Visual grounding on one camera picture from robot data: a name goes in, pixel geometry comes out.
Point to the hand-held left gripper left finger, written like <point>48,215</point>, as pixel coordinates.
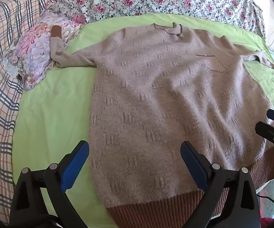
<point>76,163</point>

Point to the plaid blanket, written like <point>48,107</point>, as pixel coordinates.
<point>1,99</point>

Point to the light green bed sheet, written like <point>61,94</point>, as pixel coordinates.
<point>56,99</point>

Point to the pastel floral pillow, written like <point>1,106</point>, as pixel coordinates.
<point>34,52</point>

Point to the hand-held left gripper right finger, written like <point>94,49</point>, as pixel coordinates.
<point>191,163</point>

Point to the beige knit sweater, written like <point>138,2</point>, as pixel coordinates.
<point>163,87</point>

